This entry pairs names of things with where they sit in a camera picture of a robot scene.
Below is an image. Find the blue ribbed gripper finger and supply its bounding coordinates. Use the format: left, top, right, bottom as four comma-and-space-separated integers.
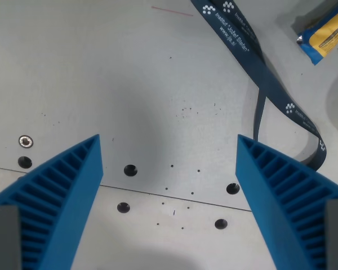
0, 134, 105, 270
235, 134, 338, 270

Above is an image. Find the blue and yellow snack bag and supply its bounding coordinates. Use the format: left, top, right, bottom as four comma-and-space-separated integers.
296, 6, 338, 66

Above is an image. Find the silver screw in table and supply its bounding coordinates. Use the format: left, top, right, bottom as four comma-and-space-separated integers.
19, 134, 34, 149

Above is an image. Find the dark blue printed lanyard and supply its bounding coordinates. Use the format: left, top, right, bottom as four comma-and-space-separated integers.
190, 0, 327, 172

